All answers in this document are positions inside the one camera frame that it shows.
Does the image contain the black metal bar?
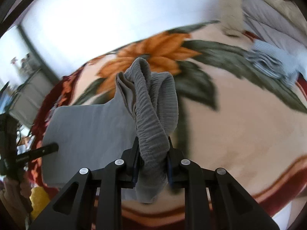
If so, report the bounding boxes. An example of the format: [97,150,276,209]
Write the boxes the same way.
[0,0,54,25]

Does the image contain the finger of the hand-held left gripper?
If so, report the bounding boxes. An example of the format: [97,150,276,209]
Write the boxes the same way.
[16,142,59,164]

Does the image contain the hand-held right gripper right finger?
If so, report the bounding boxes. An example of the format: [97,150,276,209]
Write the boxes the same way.
[165,136,280,230]

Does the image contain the grey pants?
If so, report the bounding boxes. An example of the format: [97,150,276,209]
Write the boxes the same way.
[42,57,180,205]

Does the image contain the floral plush blanket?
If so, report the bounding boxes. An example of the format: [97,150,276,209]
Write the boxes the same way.
[29,20,307,230]

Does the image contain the person's left hand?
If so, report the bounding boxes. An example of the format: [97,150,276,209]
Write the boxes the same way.
[0,175,31,230]

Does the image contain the folded light blue cloth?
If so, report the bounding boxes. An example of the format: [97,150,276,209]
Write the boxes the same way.
[245,39,305,88]

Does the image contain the beige puffer jacket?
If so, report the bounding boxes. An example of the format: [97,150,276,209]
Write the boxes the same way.
[219,0,300,38]

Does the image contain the yellow plush cloth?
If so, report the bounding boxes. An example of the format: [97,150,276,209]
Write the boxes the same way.
[30,186,51,220]

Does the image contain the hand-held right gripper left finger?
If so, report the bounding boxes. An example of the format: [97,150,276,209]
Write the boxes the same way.
[29,136,145,230]

